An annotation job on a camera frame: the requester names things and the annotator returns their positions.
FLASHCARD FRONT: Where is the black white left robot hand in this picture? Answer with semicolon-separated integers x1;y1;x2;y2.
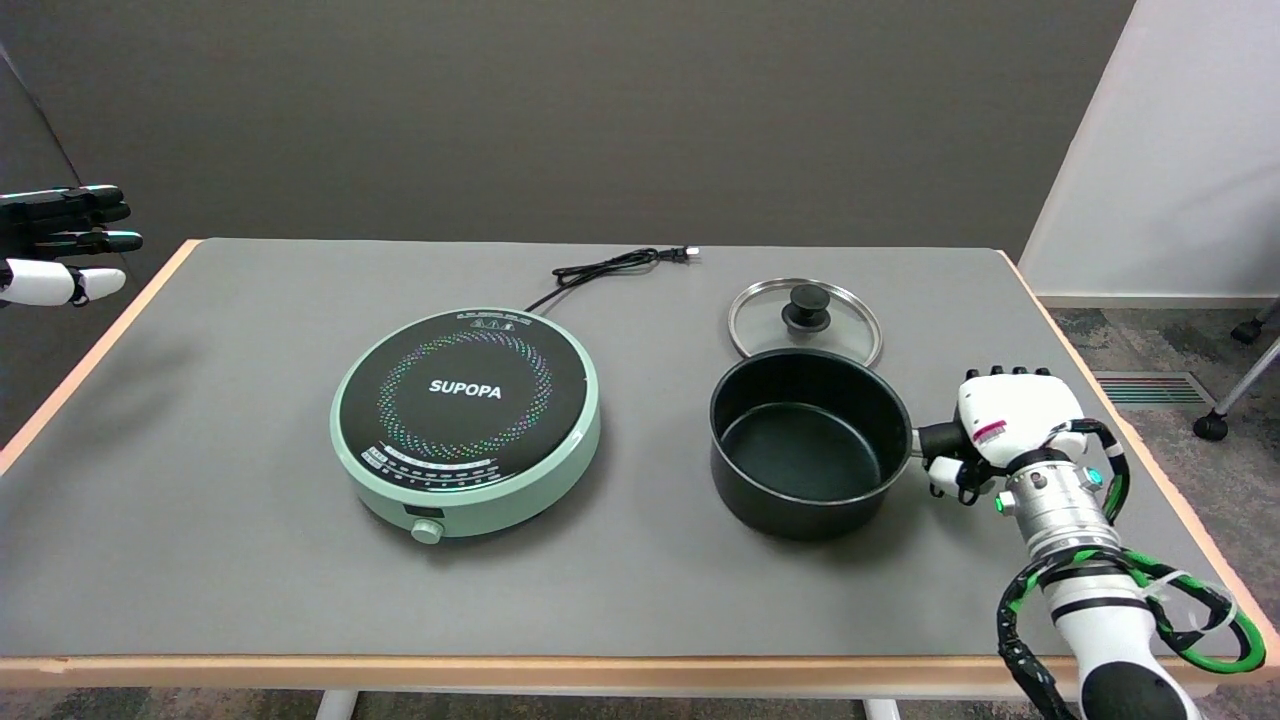
0;185;144;309

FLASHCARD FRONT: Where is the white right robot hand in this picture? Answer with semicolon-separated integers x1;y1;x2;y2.
918;366;1099;507

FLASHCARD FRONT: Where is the black soup pot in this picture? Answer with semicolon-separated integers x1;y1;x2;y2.
709;348;969;542

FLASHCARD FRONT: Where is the black caster wheel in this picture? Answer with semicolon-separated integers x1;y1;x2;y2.
1231;300;1280;345

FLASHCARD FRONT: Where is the green robot cable loop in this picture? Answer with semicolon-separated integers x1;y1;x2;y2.
1005;445;1267;673

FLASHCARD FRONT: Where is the green induction cooker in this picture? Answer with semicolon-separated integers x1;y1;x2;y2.
330;308;603;546

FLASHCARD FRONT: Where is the floor vent grille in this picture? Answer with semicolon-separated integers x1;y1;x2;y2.
1096;372;1217;407

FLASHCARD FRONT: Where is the black power cord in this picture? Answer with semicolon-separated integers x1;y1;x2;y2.
523;246;699;315

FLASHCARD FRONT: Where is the grey chair leg with caster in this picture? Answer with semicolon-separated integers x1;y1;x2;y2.
1193;338;1280;443

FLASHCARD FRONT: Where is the glass lid with black knob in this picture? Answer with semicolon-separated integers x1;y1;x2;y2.
727;278;884;369

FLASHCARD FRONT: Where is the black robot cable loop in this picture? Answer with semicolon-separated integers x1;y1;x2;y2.
995;418;1241;720

